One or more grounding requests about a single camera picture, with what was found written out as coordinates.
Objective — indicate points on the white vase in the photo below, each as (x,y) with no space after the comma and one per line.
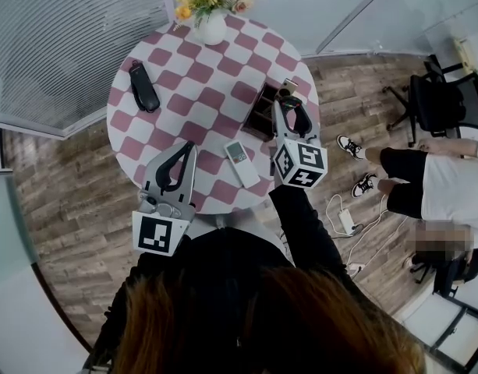
(210,29)

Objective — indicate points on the white slatted window blinds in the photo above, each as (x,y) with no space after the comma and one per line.
(59,33)

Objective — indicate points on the light wooden side table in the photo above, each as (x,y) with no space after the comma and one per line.
(465,57)

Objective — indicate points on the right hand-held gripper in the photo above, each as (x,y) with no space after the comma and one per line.
(301,164)

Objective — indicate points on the black metal frame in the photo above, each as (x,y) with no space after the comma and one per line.
(457,325)

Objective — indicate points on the person's right forearm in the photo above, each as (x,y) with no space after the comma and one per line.
(301,224)

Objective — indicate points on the person's left forearm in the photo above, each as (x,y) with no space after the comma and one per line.
(156,267)

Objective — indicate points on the dark brown organizer box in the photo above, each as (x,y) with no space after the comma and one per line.
(258,115)

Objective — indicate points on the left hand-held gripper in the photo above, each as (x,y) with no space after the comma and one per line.
(154,232)

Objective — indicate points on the person's torso in black top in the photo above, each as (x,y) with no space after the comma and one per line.
(231,251)

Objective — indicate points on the white charger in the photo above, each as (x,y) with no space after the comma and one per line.
(356,268)

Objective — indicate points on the round checkered table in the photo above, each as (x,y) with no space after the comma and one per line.
(199,88)

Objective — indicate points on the white remote control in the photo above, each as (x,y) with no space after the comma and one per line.
(242,164)

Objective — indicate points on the white power strip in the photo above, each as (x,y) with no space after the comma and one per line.
(346,221)

